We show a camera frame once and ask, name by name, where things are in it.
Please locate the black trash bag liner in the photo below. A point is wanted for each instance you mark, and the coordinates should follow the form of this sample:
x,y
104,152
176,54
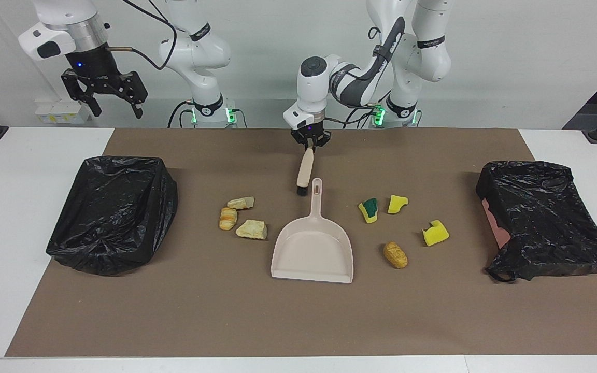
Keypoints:
x,y
547,217

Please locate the large pale bread chunk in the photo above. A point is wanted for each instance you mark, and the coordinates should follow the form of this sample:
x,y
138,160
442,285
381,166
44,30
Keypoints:
x,y
251,229

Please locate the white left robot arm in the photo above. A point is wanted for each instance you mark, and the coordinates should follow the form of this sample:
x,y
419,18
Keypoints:
x,y
314,77

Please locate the pink plastic bin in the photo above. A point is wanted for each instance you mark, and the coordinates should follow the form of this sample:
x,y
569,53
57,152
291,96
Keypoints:
x,y
498,228

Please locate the white socket box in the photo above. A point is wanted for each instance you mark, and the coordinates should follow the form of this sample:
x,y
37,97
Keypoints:
x,y
62,115

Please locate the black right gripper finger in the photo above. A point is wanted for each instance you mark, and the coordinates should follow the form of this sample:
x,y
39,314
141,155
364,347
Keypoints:
x,y
76,88
133,88

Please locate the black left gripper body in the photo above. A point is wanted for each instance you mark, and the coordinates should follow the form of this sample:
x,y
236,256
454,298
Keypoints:
x,y
310,135

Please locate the notched yellow sponge piece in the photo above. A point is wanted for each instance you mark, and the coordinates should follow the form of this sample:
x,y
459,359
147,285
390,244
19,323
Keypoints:
x,y
435,235

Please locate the beige plastic dustpan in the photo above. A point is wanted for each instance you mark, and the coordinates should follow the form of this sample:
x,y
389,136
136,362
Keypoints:
x,y
313,254

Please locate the striped orange bread piece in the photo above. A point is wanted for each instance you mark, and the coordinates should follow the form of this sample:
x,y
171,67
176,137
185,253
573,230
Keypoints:
x,y
227,219

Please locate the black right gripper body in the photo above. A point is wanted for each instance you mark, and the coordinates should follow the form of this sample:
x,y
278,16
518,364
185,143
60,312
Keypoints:
x,y
94,65

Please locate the small yellow sponge piece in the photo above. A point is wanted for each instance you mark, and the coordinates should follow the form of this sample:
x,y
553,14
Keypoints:
x,y
396,205

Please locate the beige hand brush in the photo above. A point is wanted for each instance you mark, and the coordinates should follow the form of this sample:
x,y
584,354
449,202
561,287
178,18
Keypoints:
x,y
304,168

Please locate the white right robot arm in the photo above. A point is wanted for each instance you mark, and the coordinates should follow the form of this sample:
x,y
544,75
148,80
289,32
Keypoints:
x,y
195,52

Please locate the black trash bag covered bin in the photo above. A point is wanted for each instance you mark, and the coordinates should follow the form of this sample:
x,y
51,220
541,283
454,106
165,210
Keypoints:
x,y
112,217

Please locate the green and yellow sponge piece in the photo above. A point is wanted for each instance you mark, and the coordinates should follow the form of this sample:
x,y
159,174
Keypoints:
x,y
369,211

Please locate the brown table mat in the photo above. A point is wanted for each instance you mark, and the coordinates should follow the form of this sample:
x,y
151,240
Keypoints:
x,y
226,311

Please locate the small pale bread chunk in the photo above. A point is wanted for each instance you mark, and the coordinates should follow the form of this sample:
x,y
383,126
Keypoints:
x,y
240,203

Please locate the brown potato shaped lump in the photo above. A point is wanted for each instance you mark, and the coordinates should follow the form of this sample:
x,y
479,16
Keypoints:
x,y
395,255

